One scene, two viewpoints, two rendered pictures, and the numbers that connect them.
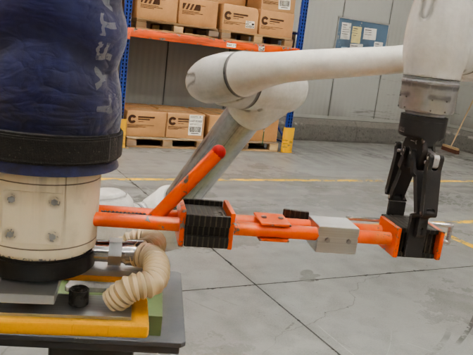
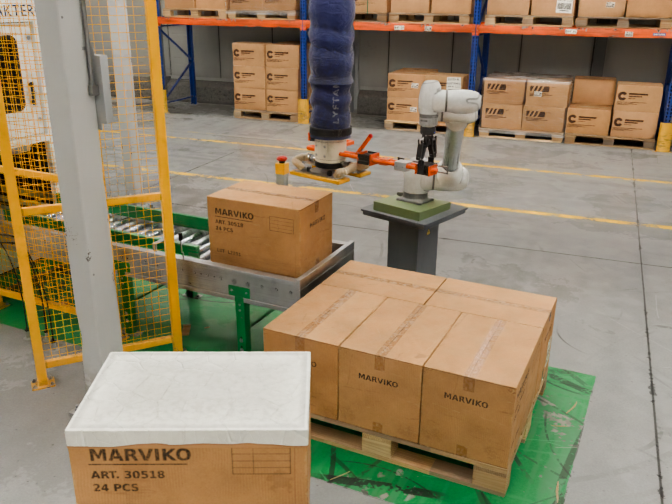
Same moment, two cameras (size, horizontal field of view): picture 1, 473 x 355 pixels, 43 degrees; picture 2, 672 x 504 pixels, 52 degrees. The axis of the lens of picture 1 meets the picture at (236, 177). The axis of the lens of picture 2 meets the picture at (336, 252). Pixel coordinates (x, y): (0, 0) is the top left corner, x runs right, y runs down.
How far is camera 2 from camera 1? 2.99 m
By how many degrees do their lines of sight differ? 47
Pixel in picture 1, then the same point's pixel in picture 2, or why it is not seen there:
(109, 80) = (338, 114)
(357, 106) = not seen: outside the picture
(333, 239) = (398, 166)
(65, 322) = (321, 177)
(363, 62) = not seen: hidden behind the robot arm
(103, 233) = (410, 175)
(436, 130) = (425, 131)
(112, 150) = (339, 133)
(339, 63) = not seen: hidden behind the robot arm
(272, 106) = (452, 120)
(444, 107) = (425, 123)
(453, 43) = (423, 102)
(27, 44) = (316, 106)
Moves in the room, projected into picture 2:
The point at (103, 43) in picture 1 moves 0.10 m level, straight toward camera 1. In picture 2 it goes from (334, 105) to (322, 107)
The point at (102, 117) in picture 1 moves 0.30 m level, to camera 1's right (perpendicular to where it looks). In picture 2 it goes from (334, 124) to (375, 133)
